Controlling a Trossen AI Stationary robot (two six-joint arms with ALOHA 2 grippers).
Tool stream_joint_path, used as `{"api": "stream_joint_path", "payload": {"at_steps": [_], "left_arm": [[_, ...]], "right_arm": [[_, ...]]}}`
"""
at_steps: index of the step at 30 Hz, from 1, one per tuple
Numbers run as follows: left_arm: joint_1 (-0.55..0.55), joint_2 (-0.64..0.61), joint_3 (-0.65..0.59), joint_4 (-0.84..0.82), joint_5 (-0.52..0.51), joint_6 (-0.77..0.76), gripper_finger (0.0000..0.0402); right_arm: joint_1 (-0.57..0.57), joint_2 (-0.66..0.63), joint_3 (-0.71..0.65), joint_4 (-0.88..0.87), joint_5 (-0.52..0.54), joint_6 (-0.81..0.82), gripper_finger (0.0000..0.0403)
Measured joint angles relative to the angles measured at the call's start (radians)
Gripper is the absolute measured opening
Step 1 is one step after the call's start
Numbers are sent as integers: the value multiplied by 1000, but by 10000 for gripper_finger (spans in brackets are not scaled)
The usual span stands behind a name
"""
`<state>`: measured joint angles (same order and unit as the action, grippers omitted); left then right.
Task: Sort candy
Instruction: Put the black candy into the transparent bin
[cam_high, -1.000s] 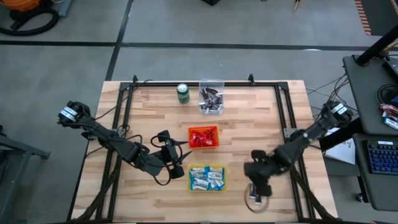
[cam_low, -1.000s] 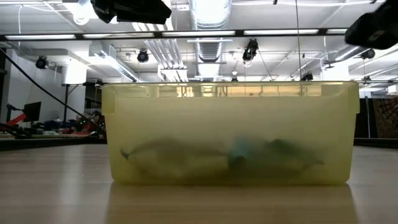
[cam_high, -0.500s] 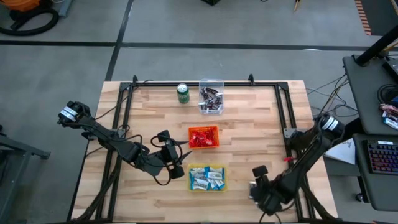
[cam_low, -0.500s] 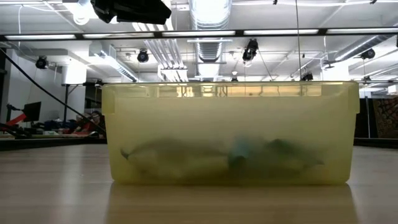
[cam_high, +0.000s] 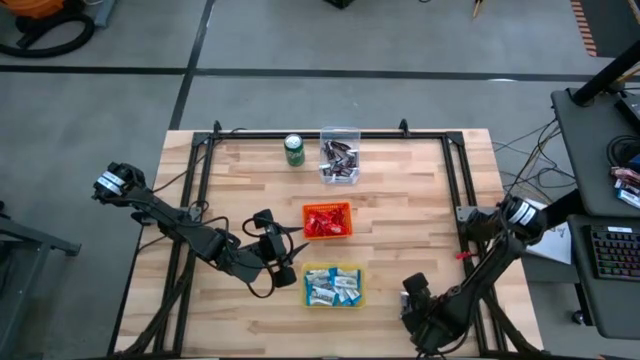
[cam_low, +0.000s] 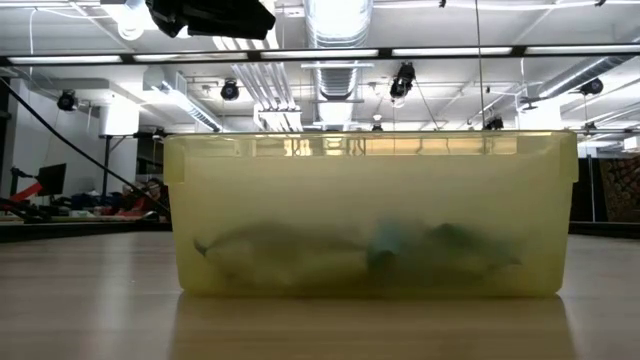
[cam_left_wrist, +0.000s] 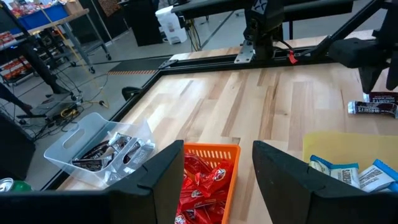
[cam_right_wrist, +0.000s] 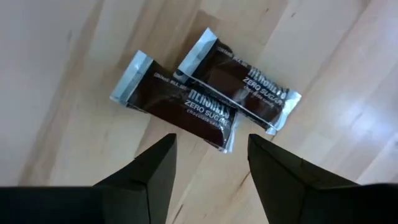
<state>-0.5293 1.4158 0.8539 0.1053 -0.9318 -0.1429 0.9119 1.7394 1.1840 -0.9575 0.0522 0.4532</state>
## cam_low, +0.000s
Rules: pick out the white blue Hershey's bar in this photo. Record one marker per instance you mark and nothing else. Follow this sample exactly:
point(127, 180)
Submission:
point(387, 240)
point(465, 250)
point(280, 260)

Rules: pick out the black ceiling spotlight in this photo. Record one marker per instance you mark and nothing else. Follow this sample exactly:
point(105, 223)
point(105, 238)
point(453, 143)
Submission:
point(159, 133)
point(592, 86)
point(402, 80)
point(230, 91)
point(66, 101)
point(495, 123)
point(377, 127)

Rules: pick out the white ceiling light fixture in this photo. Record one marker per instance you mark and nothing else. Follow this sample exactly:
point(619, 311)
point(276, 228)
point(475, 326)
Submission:
point(175, 95)

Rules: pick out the white round ceiling lamp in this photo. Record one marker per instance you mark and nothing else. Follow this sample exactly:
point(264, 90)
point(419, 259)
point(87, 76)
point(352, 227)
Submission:
point(130, 32)

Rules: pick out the white ceiling pipes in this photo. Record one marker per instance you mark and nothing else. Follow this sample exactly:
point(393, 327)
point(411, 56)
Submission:
point(270, 110)

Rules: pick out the long linear ceiling light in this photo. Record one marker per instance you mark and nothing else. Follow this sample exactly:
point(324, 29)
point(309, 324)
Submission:
point(325, 53)

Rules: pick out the white box unit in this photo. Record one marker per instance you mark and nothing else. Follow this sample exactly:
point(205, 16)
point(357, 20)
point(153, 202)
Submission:
point(117, 120)

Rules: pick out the black legged high table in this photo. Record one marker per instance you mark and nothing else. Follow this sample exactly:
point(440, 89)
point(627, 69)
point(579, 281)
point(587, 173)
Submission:
point(106, 160)

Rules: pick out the seated person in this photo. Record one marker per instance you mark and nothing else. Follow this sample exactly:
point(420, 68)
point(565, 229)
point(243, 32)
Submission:
point(156, 195)

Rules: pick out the yellow translucent plastic bin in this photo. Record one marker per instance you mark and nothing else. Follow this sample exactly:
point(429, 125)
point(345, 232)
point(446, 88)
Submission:
point(370, 190)

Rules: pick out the black computer monitor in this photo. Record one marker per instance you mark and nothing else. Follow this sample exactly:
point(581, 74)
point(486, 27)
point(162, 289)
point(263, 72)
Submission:
point(52, 180)

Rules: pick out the black metal pole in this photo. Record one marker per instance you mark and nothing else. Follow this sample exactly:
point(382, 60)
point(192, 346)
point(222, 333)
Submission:
point(591, 190)

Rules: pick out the silver ventilation duct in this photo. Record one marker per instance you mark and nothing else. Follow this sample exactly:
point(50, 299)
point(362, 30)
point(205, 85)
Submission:
point(337, 20)

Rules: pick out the grey slanted ventilation duct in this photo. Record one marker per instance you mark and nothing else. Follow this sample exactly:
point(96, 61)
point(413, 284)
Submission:
point(580, 75)

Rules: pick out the patterned wall hanging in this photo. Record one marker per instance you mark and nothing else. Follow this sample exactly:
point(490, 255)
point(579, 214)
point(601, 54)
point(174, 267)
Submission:
point(622, 190)

